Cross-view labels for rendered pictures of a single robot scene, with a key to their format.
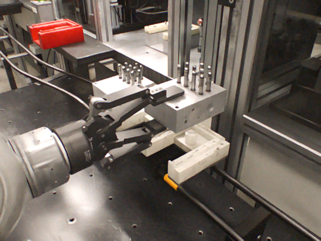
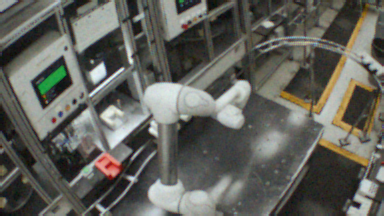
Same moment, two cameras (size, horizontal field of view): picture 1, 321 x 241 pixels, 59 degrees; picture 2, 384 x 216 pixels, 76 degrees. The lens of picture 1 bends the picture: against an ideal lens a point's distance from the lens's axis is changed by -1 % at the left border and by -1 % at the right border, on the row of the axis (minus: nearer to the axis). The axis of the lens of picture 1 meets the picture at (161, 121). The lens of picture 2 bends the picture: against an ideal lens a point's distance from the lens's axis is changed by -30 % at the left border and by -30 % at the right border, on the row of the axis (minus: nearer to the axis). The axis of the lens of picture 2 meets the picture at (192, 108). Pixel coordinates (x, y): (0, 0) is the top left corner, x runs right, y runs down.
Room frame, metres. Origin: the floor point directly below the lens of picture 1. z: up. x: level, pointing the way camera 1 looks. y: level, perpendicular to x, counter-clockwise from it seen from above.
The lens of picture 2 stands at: (0.58, 1.71, 2.44)
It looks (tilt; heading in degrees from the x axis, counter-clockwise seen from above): 42 degrees down; 266
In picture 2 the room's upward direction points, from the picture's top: 11 degrees counter-clockwise
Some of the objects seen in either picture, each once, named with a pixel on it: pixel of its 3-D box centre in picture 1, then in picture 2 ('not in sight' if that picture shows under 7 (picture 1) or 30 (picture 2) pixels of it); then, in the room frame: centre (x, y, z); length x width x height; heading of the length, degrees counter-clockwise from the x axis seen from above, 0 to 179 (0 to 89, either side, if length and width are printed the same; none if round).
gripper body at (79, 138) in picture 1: (88, 140); not in sight; (0.36, 0.12, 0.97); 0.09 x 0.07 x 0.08; 128
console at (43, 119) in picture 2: not in sight; (43, 83); (1.28, 0.28, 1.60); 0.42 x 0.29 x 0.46; 39
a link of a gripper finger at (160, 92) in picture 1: (152, 90); not in sight; (0.44, 0.02, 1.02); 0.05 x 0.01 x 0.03; 128
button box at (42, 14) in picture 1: (45, 15); (89, 175); (1.20, 0.47, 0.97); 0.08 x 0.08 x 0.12; 39
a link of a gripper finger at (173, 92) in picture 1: (165, 94); not in sight; (0.46, -0.01, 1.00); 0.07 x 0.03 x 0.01; 128
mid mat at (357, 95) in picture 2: not in sight; (359, 106); (-1.60, -0.31, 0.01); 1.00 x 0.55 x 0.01; 39
